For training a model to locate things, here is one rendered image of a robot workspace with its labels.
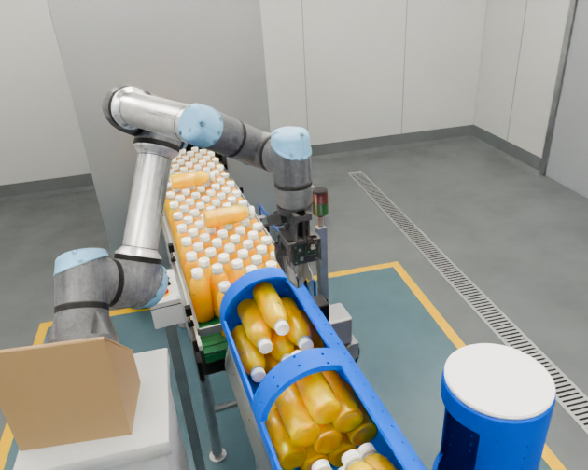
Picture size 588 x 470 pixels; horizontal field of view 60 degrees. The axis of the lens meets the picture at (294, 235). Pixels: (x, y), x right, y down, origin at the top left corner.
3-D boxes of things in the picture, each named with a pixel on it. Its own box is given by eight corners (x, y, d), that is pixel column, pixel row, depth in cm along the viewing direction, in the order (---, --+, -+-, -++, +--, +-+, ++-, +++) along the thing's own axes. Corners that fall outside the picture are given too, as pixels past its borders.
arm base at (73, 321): (34, 352, 106) (35, 304, 109) (58, 358, 120) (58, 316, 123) (109, 341, 108) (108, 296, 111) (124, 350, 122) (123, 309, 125)
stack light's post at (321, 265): (325, 425, 256) (317, 229, 204) (322, 419, 259) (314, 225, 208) (332, 422, 257) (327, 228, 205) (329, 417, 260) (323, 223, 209)
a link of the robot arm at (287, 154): (288, 121, 103) (319, 129, 98) (291, 172, 108) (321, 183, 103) (259, 131, 99) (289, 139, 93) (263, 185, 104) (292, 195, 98)
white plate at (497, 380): (493, 330, 154) (492, 334, 154) (423, 366, 142) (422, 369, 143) (579, 387, 132) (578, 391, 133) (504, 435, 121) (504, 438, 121)
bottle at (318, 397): (312, 428, 115) (286, 374, 130) (341, 420, 117) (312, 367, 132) (312, 405, 111) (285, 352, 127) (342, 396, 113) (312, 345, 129)
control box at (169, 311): (155, 329, 169) (148, 304, 165) (149, 297, 186) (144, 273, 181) (185, 322, 172) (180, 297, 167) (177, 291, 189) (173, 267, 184)
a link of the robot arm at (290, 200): (270, 181, 105) (307, 174, 107) (272, 201, 107) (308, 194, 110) (281, 194, 99) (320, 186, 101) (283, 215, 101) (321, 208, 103)
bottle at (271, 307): (271, 301, 160) (290, 337, 145) (249, 300, 158) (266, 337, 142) (275, 282, 158) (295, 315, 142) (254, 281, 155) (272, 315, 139)
